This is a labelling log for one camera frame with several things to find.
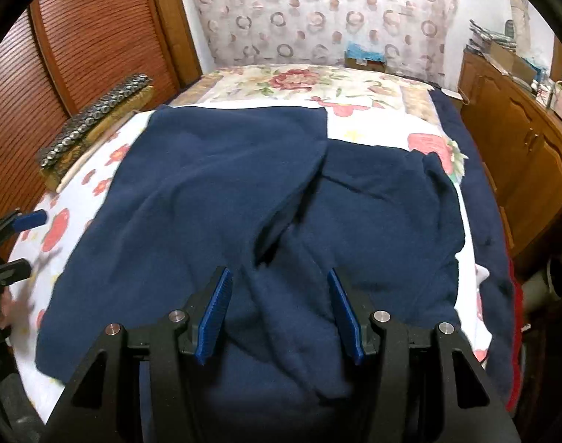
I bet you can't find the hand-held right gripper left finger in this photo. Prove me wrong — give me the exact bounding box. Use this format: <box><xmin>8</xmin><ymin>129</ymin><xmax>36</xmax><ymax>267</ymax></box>
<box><xmin>41</xmin><ymin>267</ymin><xmax>234</xmax><ymax>443</ymax></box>

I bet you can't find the navy blanket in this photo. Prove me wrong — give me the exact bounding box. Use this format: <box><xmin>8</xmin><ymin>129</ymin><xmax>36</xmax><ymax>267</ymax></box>
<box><xmin>428</xmin><ymin>87</ymin><xmax>518</xmax><ymax>412</ymax></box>

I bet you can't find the small cardboard box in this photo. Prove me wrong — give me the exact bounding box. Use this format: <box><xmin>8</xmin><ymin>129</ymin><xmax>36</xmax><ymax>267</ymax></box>
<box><xmin>344</xmin><ymin>54</ymin><xmax>387</xmax><ymax>73</ymax></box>

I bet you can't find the ring patterned curtain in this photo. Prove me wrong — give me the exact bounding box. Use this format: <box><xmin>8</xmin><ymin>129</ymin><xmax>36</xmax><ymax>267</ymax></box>
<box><xmin>183</xmin><ymin>0</ymin><xmax>461</xmax><ymax>89</ymax></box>

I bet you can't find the wooden cabinet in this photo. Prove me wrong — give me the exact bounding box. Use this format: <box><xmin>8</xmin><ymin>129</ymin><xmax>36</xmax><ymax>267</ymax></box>
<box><xmin>456</xmin><ymin>50</ymin><xmax>562</xmax><ymax>260</ymax></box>

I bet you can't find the red cloth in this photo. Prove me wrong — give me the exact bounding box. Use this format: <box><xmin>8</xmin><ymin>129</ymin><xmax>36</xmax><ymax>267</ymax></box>
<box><xmin>506</xmin><ymin>257</ymin><xmax>530</xmax><ymax>408</ymax></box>

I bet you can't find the large cardboard box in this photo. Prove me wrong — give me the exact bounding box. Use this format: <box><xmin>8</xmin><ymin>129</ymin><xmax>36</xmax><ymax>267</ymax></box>
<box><xmin>483</xmin><ymin>43</ymin><xmax>539</xmax><ymax>83</ymax></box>

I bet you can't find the floral bed sheet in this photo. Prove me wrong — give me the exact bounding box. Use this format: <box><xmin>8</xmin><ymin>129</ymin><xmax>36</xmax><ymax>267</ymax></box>
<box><xmin>7</xmin><ymin>63</ymin><xmax>494</xmax><ymax>423</ymax></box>

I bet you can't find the blue plastic bag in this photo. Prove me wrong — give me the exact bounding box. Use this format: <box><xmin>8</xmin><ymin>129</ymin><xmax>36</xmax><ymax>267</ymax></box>
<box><xmin>344</xmin><ymin>43</ymin><xmax>386</xmax><ymax>62</ymax></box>

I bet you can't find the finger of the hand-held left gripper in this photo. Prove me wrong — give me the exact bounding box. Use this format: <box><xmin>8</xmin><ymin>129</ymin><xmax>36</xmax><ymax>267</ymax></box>
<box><xmin>0</xmin><ymin>209</ymin><xmax>49</xmax><ymax>241</ymax></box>
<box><xmin>0</xmin><ymin>258</ymin><xmax>33</xmax><ymax>288</ymax></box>

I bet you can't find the stack of folded cloths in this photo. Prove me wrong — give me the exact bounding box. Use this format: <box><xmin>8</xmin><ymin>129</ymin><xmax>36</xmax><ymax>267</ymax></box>
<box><xmin>467</xmin><ymin>18</ymin><xmax>518</xmax><ymax>51</ymax></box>

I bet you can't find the person's left hand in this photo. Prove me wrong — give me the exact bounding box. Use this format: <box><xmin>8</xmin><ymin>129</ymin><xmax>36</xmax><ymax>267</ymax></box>
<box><xmin>0</xmin><ymin>288</ymin><xmax>19</xmax><ymax>330</ymax></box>

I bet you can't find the wooden louvred wardrobe door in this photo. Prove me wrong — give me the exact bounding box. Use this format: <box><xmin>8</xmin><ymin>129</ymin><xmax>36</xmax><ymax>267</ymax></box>
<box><xmin>0</xmin><ymin>0</ymin><xmax>204</xmax><ymax>260</ymax></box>

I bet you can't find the grey pipe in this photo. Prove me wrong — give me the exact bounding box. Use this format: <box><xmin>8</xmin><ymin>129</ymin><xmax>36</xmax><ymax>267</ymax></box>
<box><xmin>520</xmin><ymin>256</ymin><xmax>562</xmax><ymax>311</ymax></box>

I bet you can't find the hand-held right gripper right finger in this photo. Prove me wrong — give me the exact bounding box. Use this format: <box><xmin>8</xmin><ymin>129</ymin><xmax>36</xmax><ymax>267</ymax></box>
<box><xmin>326</xmin><ymin>268</ymin><xmax>522</xmax><ymax>443</ymax></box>

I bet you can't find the navy printed t-shirt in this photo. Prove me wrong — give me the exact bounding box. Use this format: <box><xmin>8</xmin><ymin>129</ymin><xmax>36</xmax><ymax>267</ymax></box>
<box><xmin>35</xmin><ymin>105</ymin><xmax>467</xmax><ymax>425</ymax></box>

